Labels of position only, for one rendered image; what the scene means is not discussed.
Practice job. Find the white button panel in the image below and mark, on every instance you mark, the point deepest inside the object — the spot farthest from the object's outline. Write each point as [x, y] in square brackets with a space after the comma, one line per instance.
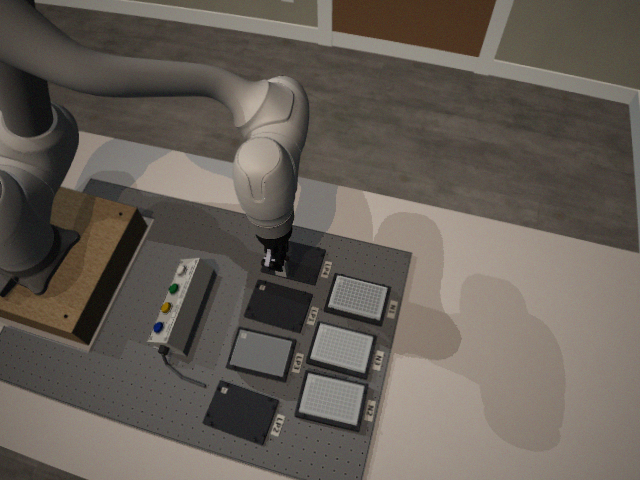
[186, 298]

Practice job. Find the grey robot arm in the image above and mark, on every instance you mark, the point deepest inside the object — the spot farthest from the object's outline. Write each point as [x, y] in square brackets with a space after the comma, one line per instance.
[36, 139]

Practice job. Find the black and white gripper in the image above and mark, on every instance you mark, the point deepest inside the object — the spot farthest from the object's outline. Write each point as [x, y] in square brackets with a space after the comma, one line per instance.
[276, 258]

